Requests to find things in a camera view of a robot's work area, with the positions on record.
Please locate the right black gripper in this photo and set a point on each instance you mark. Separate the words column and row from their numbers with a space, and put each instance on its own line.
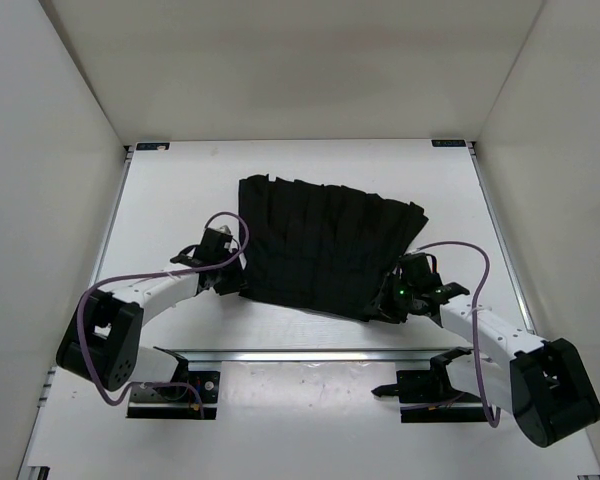
column 381, row 308

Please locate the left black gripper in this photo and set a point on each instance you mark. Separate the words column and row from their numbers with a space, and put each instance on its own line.
column 232, row 285

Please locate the black pleated skirt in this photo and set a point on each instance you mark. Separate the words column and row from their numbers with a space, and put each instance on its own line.
column 321, row 248

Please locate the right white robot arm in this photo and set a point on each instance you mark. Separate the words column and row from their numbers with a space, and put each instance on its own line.
column 542, row 383

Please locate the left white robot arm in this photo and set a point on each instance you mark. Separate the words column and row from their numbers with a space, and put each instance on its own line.
column 102, row 341

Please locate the left blue corner label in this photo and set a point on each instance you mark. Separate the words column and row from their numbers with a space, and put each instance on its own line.
column 152, row 146

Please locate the blue corner label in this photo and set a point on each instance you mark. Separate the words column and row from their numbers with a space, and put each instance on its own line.
column 152, row 146
column 448, row 143

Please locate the right blue corner label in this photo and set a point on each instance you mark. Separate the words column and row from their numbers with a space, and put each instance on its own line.
column 448, row 143

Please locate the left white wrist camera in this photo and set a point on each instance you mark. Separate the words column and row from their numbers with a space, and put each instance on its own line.
column 226, row 239

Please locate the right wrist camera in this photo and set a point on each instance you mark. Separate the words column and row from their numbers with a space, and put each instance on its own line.
column 414, row 260

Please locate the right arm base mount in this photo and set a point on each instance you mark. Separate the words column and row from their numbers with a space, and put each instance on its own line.
column 427, row 397

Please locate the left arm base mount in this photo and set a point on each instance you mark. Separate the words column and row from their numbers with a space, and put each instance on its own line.
column 172, row 387

